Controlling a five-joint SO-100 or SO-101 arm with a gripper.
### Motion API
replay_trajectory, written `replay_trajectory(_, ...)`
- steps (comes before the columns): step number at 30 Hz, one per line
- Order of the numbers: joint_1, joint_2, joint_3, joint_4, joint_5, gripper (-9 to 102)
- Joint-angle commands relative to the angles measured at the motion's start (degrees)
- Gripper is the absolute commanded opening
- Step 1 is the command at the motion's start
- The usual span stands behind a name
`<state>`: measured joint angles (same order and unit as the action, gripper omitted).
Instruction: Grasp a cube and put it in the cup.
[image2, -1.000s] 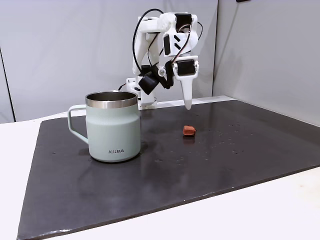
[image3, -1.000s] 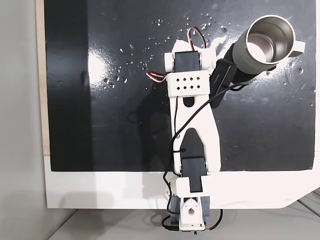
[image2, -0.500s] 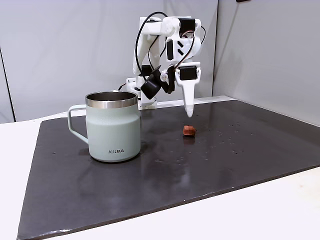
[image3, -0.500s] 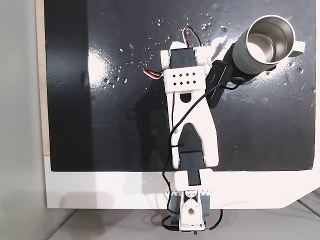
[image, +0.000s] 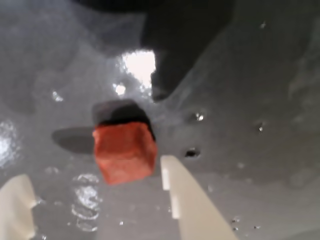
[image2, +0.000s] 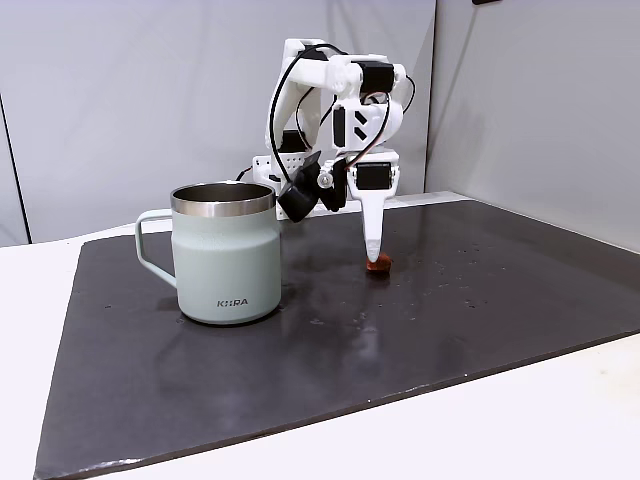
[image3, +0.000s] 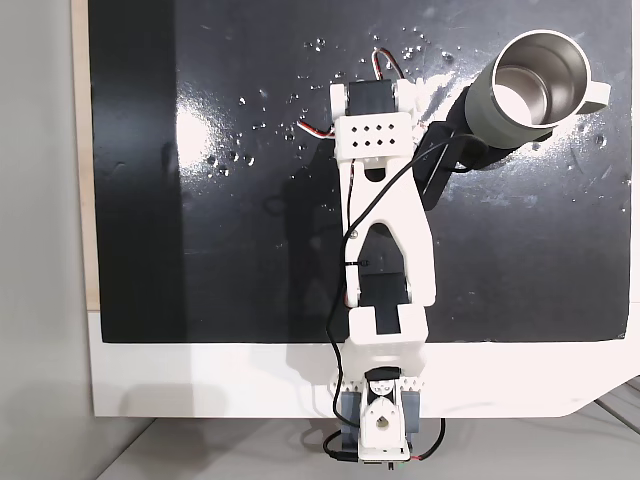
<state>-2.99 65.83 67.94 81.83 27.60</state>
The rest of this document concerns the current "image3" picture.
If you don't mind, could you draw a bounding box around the grey table clamp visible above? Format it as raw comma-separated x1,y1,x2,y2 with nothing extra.
338,388,424,452

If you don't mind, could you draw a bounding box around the thin red wire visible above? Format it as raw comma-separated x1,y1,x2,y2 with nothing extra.
408,417,447,462

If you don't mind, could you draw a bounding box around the red white servo wire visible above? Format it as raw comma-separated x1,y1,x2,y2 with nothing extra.
371,47,407,82
296,118,337,143

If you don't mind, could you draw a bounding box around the mint green steel mug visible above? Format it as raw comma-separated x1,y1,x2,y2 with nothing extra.
462,29,613,152

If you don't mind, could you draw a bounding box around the black power cable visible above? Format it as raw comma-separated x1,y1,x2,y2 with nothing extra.
321,428,362,465

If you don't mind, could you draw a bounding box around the black table mat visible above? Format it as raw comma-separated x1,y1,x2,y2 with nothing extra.
87,0,633,346

